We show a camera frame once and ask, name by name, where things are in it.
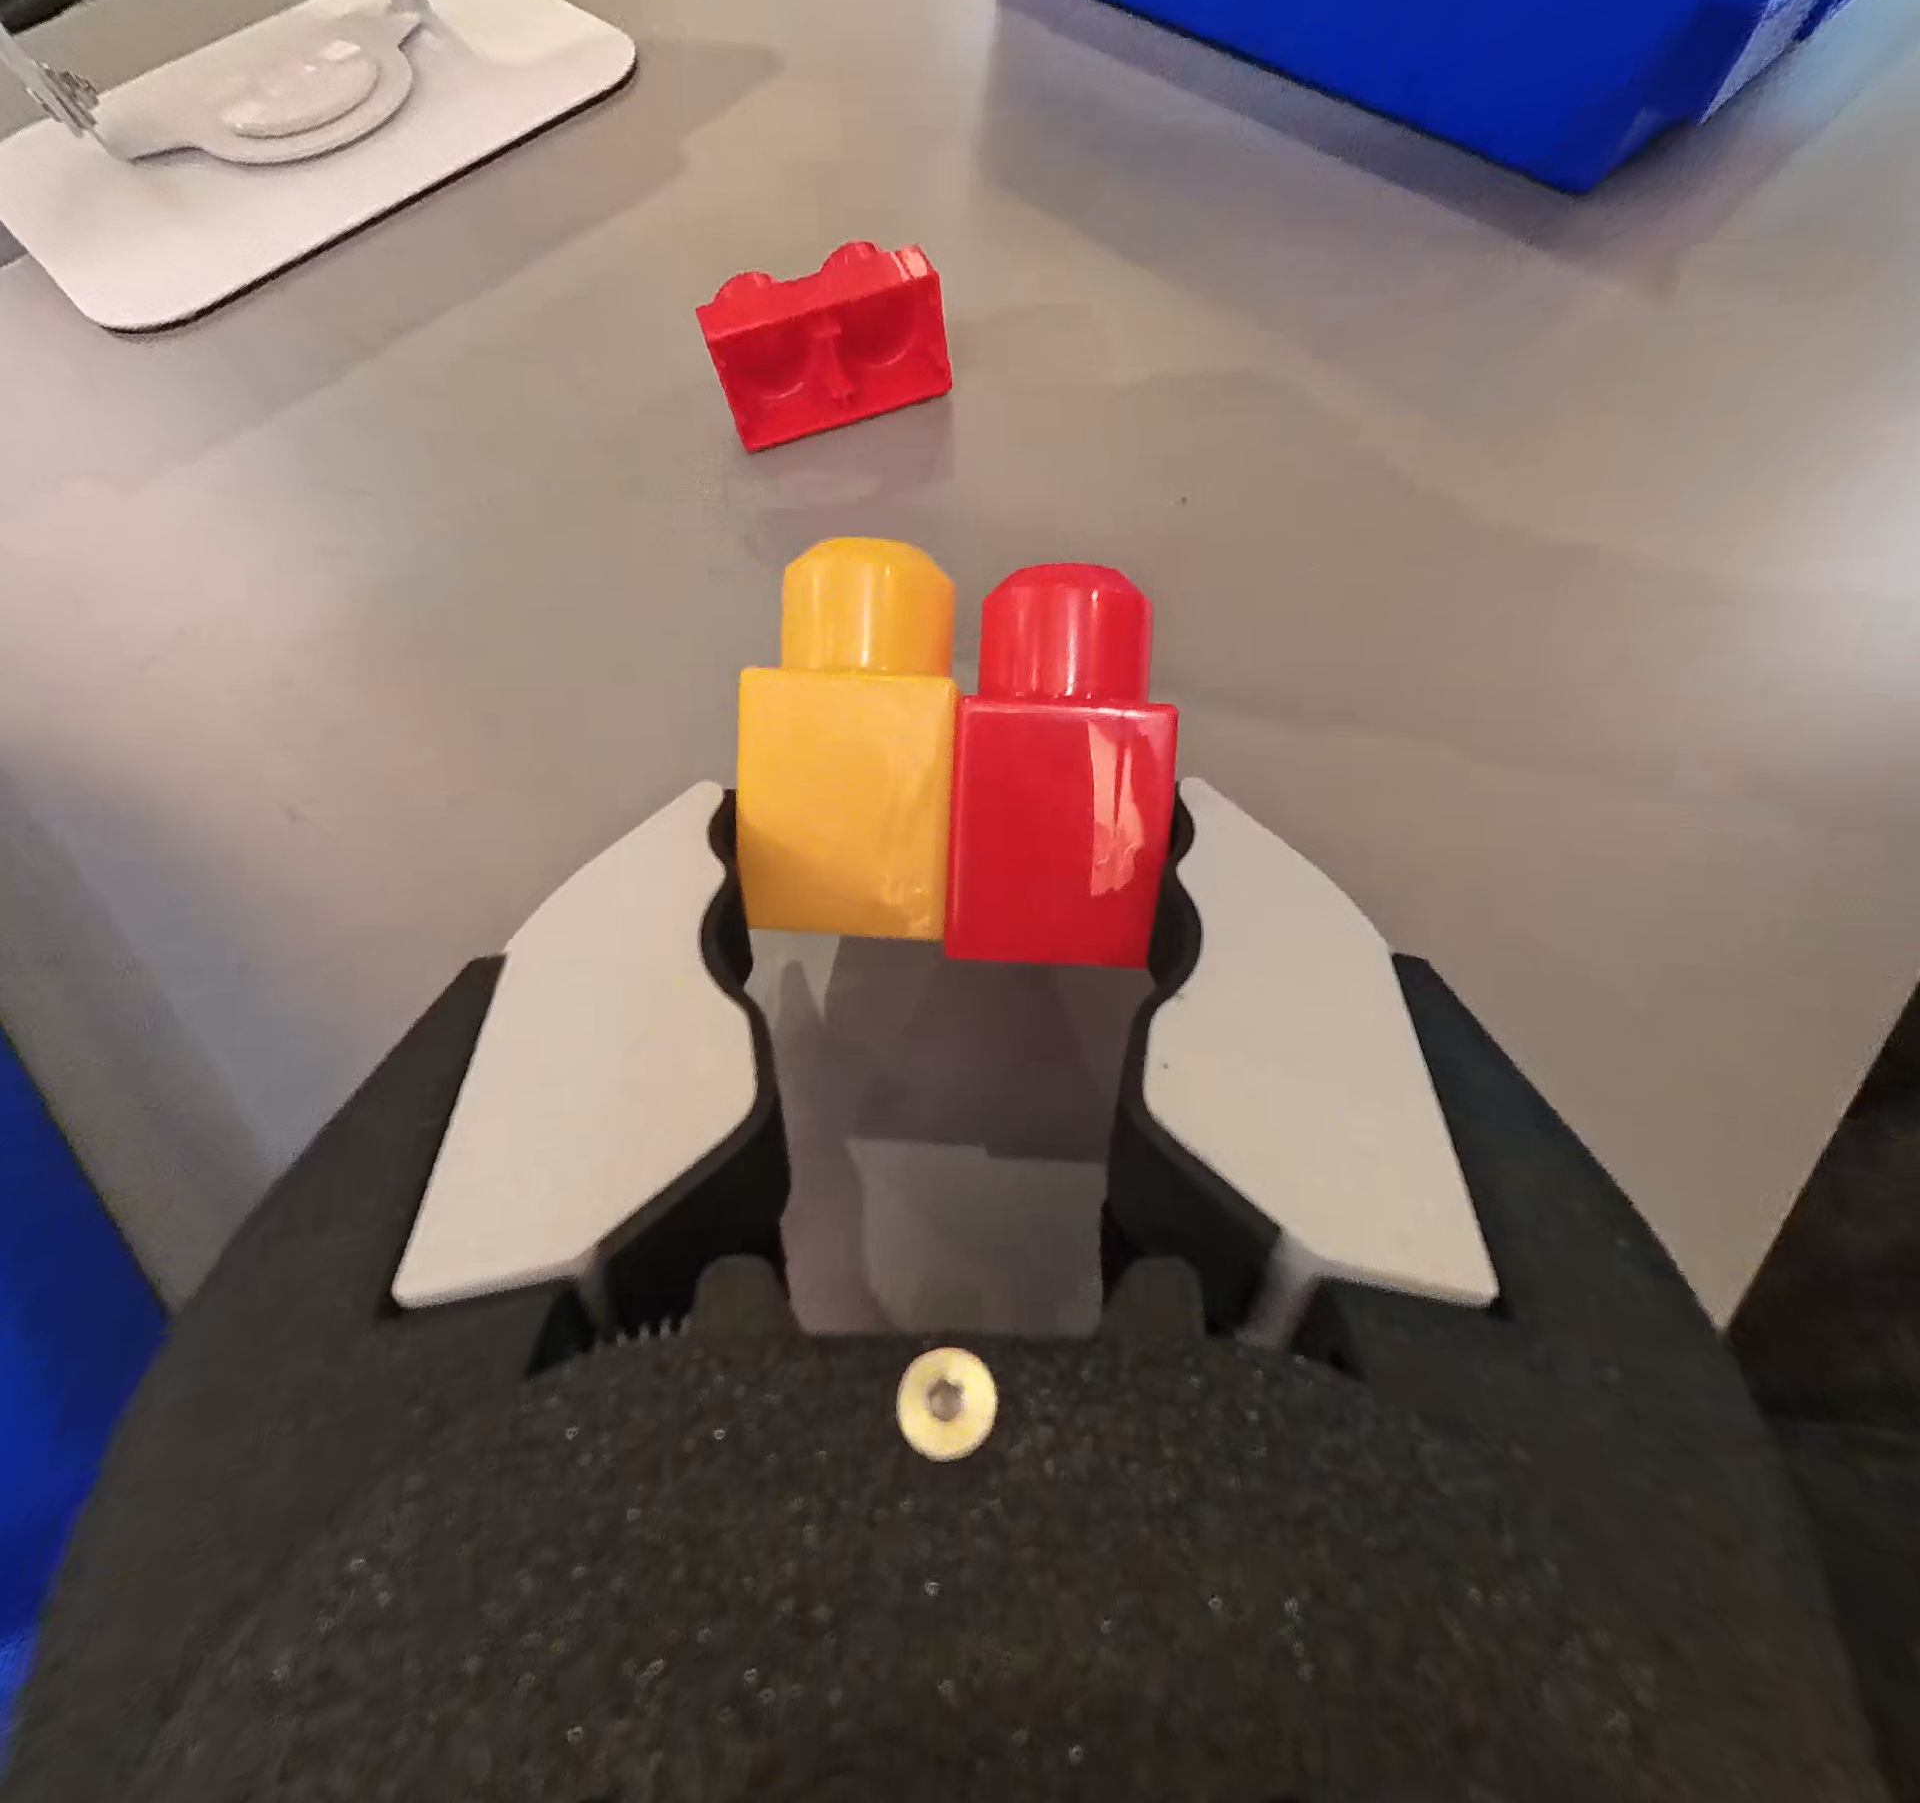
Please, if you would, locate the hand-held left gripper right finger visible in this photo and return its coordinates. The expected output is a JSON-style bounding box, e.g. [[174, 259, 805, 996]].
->
[[1110, 778, 1502, 1345]]

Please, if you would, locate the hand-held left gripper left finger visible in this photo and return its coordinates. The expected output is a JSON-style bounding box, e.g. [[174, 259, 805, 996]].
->
[[390, 781, 790, 1311]]

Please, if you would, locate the red single-stud toy block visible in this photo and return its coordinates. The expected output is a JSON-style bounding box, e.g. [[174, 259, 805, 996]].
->
[[941, 563, 1182, 967]]

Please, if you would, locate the yellow single-stud toy block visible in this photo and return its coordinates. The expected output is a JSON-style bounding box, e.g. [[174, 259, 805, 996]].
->
[[735, 535, 961, 941]]

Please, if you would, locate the blue plastic bin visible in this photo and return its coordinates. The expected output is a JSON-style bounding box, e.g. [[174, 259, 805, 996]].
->
[[998, 0, 1920, 196], [0, 1029, 171, 1684]]

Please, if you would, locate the red two-stud toy block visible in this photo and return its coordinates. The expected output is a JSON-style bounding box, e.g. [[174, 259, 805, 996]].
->
[[694, 240, 956, 454]]

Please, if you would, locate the grey desk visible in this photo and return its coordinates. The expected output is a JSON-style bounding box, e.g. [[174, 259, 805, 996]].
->
[[0, 0, 1920, 1331]]

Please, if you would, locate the white stand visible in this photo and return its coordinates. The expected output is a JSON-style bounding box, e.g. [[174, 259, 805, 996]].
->
[[0, 0, 640, 334]]

